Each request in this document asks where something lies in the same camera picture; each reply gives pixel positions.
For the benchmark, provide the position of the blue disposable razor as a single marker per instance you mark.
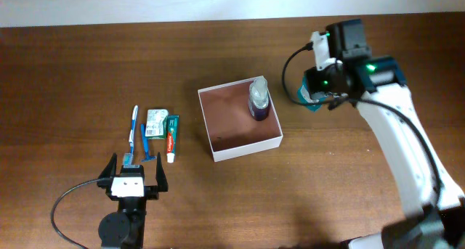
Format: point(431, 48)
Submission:
point(148, 156)

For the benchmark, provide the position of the blue mouthwash bottle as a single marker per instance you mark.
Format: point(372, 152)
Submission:
point(304, 97)

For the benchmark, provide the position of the green red toothpaste tube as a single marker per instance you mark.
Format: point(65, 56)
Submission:
point(172, 128)

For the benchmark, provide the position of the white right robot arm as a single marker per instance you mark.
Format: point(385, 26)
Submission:
point(432, 202)

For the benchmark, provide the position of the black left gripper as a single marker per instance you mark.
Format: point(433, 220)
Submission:
point(152, 192)

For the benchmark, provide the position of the green white soap box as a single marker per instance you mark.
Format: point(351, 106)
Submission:
point(155, 127)

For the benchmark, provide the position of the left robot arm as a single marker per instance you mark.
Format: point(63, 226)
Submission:
point(125, 227)

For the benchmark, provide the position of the white cardboard box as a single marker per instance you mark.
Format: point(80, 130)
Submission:
point(232, 132)

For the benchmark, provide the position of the blue white toothbrush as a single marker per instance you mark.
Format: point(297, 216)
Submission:
point(128, 157)

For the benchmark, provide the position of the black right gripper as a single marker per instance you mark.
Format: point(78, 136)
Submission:
point(314, 86)

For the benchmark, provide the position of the clear bottle with purple liquid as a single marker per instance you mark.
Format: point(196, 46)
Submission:
point(259, 100)

